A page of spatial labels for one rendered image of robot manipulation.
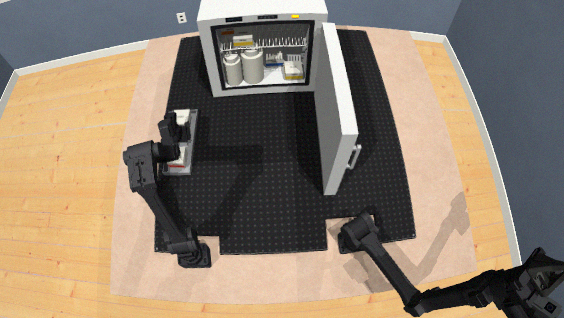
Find white cardboard cryo box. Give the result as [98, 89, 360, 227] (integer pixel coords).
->
[233, 27, 253, 48]

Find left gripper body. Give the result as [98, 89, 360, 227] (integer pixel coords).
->
[174, 125, 191, 143]

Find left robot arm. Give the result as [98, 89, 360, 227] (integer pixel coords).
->
[123, 111, 209, 266]

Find white cardboard box with yellow band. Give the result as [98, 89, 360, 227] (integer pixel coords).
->
[284, 61, 303, 81]

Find white cardboard box with label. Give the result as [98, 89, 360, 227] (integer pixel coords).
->
[174, 109, 191, 126]

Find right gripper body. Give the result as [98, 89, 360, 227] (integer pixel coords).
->
[504, 247, 546, 308]

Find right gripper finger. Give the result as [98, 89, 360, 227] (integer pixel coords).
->
[533, 253, 564, 282]
[527, 262, 564, 297]

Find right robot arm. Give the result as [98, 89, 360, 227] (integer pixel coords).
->
[338, 212, 562, 318]

